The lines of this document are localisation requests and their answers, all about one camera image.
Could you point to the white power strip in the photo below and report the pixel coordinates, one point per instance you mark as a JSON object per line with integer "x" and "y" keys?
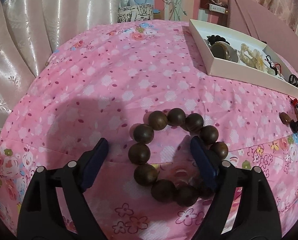
{"x": 217, "y": 8}

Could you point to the cream satin curtain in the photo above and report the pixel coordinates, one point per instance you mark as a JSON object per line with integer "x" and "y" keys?
{"x": 31, "y": 30}

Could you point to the black white patterned bag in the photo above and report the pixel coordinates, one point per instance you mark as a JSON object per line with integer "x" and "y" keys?
{"x": 141, "y": 12}

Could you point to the light blue paper bag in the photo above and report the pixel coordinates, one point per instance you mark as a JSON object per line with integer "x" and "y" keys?
{"x": 124, "y": 3}

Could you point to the pink floral bedsheet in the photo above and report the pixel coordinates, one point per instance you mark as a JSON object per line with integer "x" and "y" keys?
{"x": 105, "y": 80}

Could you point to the pink headboard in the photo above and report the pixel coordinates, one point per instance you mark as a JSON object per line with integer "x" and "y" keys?
{"x": 275, "y": 22}

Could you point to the white shallow cardboard tray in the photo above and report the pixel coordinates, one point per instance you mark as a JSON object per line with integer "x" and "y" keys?
{"x": 239, "y": 71}

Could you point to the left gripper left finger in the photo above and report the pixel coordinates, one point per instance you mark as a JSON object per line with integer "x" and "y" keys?
{"x": 40, "y": 216}

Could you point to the black scrunchie with silver charm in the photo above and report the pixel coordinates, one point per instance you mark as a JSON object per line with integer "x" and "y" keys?
{"x": 216, "y": 38}

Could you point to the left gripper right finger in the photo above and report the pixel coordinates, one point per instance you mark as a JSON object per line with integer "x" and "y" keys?
{"x": 257, "y": 215}

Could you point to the white strap wristwatch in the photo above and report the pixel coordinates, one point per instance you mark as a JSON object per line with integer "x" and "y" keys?
{"x": 222, "y": 50}

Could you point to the cream fabric flower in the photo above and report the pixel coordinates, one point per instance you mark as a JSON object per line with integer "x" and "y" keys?
{"x": 252, "y": 58}

